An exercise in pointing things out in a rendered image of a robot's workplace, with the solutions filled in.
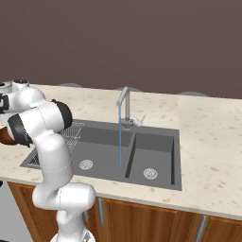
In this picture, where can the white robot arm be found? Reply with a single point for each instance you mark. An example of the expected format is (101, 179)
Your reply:
(52, 157)

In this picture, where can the dark grey double sink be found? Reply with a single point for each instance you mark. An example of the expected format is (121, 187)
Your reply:
(104, 148)

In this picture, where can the round metal sink drain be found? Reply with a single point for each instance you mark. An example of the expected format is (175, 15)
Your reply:
(150, 173)
(86, 164)

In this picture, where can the brown bowl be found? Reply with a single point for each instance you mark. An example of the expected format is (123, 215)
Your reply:
(6, 137)

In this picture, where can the grey metal tap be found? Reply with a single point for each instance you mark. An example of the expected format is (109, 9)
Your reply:
(127, 108)

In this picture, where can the blue water stream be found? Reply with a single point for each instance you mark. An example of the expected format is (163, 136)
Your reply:
(120, 141)

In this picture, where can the wooden cupboard door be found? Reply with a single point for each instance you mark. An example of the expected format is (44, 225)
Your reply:
(25, 204)
(225, 230)
(141, 222)

